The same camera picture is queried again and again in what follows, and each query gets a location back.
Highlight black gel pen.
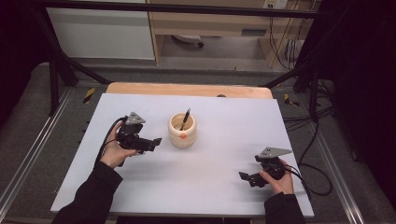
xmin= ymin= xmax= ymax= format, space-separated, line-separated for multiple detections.
xmin=179 ymin=107 xmax=191 ymax=132

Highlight yellow black tape strip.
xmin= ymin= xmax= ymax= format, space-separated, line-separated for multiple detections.
xmin=82 ymin=87 xmax=96 ymax=105
xmin=283 ymin=92 xmax=300 ymax=107

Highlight person's left hand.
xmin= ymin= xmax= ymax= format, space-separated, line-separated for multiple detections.
xmin=99 ymin=121 xmax=138 ymax=170

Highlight wall power outlet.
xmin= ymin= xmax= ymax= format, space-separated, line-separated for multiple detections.
xmin=262 ymin=0 xmax=290 ymax=10

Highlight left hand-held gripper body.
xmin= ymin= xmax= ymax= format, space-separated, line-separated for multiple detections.
xmin=116 ymin=111 xmax=156 ymax=154

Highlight hanging black cables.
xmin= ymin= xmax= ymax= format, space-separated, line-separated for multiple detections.
xmin=268 ymin=14 xmax=302 ymax=71

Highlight aluminium floor rail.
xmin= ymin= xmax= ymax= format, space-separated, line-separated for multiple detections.
xmin=0 ymin=89 xmax=75 ymax=213
xmin=311 ymin=133 xmax=366 ymax=224

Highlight black floor cables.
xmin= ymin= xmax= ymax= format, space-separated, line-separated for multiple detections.
xmin=282 ymin=78 xmax=335 ymax=133

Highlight person's right hand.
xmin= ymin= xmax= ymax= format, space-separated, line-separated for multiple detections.
xmin=259 ymin=159 xmax=295 ymax=196

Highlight white chair base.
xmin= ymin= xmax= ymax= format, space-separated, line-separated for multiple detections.
xmin=172 ymin=34 xmax=205 ymax=49

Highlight white cabinet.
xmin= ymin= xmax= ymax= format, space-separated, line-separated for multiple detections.
xmin=46 ymin=0 xmax=156 ymax=61

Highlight black metal frame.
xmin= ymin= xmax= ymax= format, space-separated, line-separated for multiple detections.
xmin=31 ymin=0 xmax=331 ymax=123

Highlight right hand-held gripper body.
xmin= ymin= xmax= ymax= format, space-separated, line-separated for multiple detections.
xmin=255 ymin=147 xmax=293 ymax=181

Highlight black curtain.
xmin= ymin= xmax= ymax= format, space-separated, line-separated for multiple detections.
xmin=0 ymin=0 xmax=43 ymax=129
xmin=318 ymin=0 xmax=396 ymax=204

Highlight wooden desk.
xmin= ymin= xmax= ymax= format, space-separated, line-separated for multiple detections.
xmin=146 ymin=0 xmax=322 ymax=68

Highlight wooden table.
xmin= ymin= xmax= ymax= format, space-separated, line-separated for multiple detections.
xmin=106 ymin=81 xmax=275 ymax=100

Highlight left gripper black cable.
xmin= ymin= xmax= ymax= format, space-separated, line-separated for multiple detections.
xmin=94 ymin=116 xmax=129 ymax=166

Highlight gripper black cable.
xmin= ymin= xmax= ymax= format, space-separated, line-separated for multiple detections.
xmin=94 ymin=116 xmax=129 ymax=166
xmin=284 ymin=118 xmax=333 ymax=200

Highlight beige ceramic cup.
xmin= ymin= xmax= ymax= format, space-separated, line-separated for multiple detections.
xmin=167 ymin=112 xmax=198 ymax=149

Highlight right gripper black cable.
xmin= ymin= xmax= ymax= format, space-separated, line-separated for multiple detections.
xmin=284 ymin=118 xmax=333 ymax=200

